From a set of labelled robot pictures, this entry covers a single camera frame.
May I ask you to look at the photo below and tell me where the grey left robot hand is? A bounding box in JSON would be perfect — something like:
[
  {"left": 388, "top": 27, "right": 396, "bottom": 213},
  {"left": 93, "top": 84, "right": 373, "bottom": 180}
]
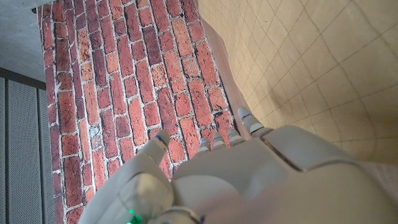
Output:
[{"left": 77, "top": 106, "right": 398, "bottom": 224}]

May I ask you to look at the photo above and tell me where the brown gridded floral wrapping paper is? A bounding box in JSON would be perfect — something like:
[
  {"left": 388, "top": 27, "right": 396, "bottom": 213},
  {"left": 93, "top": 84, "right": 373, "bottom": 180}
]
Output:
[{"left": 197, "top": 0, "right": 398, "bottom": 166}]

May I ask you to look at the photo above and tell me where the red brick printed backdrop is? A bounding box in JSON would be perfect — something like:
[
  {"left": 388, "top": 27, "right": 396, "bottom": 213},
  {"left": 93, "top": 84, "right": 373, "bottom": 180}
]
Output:
[{"left": 36, "top": 0, "right": 246, "bottom": 224}]

